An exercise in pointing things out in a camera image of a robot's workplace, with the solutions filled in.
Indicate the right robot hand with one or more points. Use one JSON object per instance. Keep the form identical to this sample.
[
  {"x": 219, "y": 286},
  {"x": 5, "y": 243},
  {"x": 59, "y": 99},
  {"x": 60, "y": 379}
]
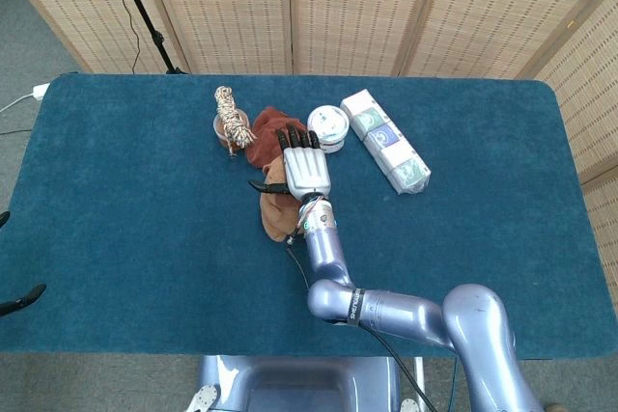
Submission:
[{"x": 305, "y": 168}]

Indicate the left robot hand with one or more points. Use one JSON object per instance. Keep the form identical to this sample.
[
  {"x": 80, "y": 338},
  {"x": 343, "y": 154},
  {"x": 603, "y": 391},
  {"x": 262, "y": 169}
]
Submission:
[{"x": 19, "y": 300}]

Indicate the brown capybara plush toy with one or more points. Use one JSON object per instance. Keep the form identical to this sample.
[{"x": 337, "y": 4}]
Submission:
[{"x": 276, "y": 214}]

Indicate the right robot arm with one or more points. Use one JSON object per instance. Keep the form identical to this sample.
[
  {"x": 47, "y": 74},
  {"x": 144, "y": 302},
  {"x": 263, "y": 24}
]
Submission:
[{"x": 386, "y": 310}]

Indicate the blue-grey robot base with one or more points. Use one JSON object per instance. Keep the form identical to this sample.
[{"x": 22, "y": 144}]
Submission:
[{"x": 289, "y": 385}]

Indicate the round white lidded container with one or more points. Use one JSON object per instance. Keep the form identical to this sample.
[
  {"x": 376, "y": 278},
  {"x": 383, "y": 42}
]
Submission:
[{"x": 330, "y": 125}]

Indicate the rust brown cloth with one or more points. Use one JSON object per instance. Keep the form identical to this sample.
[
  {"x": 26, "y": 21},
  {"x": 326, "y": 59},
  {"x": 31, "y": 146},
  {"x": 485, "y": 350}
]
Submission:
[{"x": 263, "y": 137}]

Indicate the wrapped tissue pack row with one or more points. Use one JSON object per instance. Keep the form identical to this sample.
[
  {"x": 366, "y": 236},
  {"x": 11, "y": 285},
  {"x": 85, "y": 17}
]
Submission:
[{"x": 384, "y": 139}]

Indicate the small brown plastic cup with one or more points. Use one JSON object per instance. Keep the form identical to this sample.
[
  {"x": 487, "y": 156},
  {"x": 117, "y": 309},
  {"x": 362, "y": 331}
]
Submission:
[{"x": 221, "y": 128}]

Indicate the blue table mat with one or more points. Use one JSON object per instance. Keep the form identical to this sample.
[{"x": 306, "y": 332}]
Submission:
[{"x": 145, "y": 238}]

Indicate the bamboo folding screen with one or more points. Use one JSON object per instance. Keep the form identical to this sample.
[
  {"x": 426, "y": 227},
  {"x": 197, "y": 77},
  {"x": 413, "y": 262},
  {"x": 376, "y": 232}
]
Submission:
[{"x": 338, "y": 7}]

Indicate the white power adapter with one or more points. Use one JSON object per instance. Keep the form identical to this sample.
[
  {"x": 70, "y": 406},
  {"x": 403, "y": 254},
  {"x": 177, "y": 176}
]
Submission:
[{"x": 39, "y": 90}]

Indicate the black tripod stand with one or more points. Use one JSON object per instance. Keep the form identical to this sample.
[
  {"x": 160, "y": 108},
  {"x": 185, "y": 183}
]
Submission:
[{"x": 145, "y": 16}]

